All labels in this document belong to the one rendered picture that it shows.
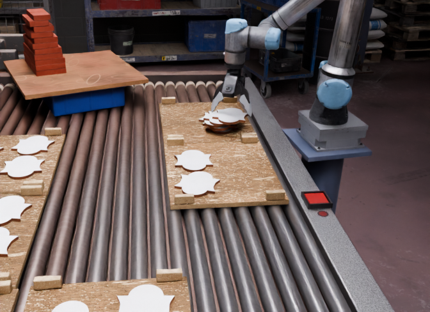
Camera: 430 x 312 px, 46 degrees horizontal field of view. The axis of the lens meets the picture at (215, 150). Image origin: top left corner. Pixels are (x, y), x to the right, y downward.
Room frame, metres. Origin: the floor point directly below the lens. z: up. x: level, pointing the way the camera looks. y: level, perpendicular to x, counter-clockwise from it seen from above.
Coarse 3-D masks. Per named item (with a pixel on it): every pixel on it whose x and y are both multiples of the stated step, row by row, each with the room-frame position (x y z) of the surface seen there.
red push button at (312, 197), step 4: (308, 196) 1.33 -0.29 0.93; (312, 196) 1.33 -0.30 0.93; (316, 196) 1.33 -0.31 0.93; (320, 196) 1.33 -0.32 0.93; (324, 196) 1.33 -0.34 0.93; (308, 200) 1.31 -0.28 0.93; (312, 200) 1.31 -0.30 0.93; (316, 200) 1.31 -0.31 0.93; (320, 200) 1.31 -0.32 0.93; (324, 200) 1.31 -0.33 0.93
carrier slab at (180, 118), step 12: (168, 108) 2.00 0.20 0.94; (180, 108) 2.00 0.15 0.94; (192, 108) 2.01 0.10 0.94; (204, 108) 2.01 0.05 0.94; (216, 108) 2.02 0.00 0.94; (240, 108) 2.03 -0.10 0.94; (168, 120) 1.87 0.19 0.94; (180, 120) 1.87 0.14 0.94; (192, 120) 1.87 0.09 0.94; (168, 132) 1.75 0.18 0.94; (180, 132) 1.75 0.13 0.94; (192, 132) 1.76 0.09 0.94; (204, 132) 1.76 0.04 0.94; (240, 132) 1.77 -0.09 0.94
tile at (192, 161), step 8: (184, 152) 1.56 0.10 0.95; (192, 152) 1.57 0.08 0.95; (200, 152) 1.57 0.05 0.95; (184, 160) 1.50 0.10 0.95; (192, 160) 1.50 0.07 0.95; (200, 160) 1.51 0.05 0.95; (208, 160) 1.51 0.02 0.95; (184, 168) 1.46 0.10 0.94; (192, 168) 1.45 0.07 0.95; (200, 168) 1.45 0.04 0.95
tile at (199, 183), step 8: (184, 176) 1.39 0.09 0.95; (192, 176) 1.40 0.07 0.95; (200, 176) 1.40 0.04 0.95; (208, 176) 1.40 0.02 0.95; (184, 184) 1.35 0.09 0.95; (192, 184) 1.35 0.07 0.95; (200, 184) 1.35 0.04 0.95; (208, 184) 1.35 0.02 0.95; (184, 192) 1.30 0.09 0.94; (192, 192) 1.30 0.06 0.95; (200, 192) 1.30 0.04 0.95; (208, 192) 1.32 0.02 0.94
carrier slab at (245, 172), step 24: (192, 144) 1.65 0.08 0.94; (216, 144) 1.66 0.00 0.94; (240, 144) 1.66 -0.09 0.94; (168, 168) 1.46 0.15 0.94; (216, 168) 1.48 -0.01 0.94; (240, 168) 1.48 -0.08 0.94; (264, 168) 1.49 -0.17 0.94; (168, 192) 1.33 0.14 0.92; (216, 192) 1.32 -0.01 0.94; (240, 192) 1.33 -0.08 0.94; (264, 192) 1.33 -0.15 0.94
